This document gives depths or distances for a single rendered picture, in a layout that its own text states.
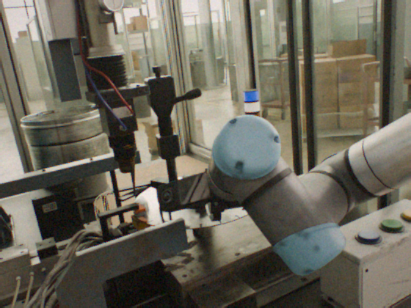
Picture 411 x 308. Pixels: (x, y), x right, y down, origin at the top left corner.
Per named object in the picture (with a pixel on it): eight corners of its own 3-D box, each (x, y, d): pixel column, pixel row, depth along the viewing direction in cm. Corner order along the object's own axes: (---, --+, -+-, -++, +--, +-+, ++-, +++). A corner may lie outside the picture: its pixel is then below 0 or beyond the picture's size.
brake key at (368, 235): (367, 235, 80) (367, 226, 80) (383, 243, 77) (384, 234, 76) (353, 241, 79) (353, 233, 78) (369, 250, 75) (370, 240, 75)
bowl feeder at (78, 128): (108, 178, 179) (93, 102, 168) (128, 198, 152) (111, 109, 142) (38, 196, 166) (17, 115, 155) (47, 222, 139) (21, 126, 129)
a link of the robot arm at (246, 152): (247, 193, 41) (200, 132, 43) (233, 212, 51) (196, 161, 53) (303, 154, 43) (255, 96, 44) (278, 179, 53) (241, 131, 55)
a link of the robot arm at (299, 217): (371, 220, 47) (313, 150, 49) (333, 265, 39) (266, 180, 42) (326, 246, 52) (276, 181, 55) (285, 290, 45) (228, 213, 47)
